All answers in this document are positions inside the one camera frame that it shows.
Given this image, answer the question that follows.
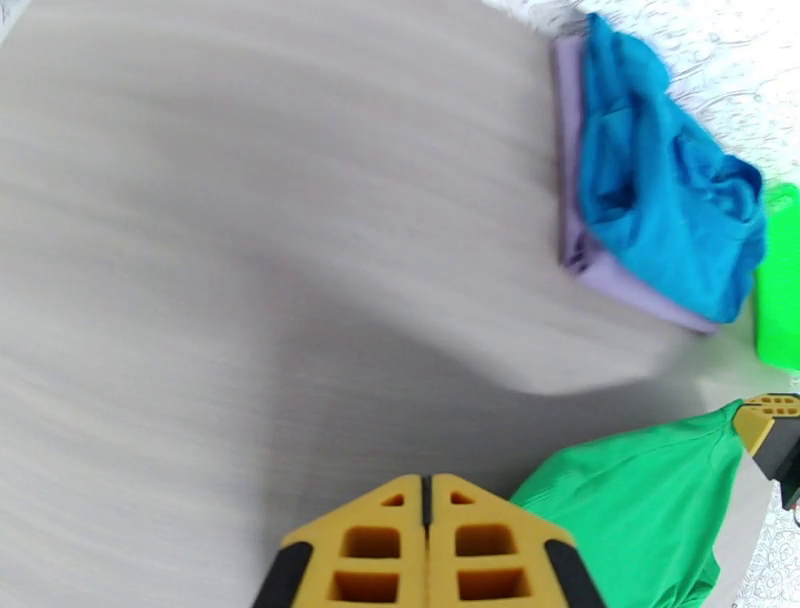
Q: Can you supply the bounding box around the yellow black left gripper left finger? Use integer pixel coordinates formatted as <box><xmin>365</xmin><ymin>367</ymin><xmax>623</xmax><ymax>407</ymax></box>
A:
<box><xmin>252</xmin><ymin>473</ymin><xmax>433</xmax><ymax>608</ymax></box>

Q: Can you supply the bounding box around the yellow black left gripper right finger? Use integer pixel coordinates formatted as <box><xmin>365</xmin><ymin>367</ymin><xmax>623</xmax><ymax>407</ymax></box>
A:
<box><xmin>428</xmin><ymin>473</ymin><xmax>608</xmax><ymax>608</ymax></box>

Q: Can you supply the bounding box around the green garment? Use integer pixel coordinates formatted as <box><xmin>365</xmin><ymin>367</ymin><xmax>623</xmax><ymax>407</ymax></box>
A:
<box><xmin>508</xmin><ymin>398</ymin><xmax>749</xmax><ymax>608</ymax></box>

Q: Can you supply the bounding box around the blue garment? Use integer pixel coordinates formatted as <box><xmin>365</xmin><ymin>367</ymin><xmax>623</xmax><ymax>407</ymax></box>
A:
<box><xmin>577</xmin><ymin>11</ymin><xmax>769</xmax><ymax>326</ymax></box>

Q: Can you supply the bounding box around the purple garment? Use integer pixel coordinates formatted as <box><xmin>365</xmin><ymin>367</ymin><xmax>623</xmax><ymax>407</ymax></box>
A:
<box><xmin>552</xmin><ymin>33</ymin><xmax>721</xmax><ymax>336</ymax></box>

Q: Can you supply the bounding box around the green plastic basket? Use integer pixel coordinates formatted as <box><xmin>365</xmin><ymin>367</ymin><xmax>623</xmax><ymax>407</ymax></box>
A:
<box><xmin>752</xmin><ymin>181</ymin><xmax>800</xmax><ymax>371</ymax></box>

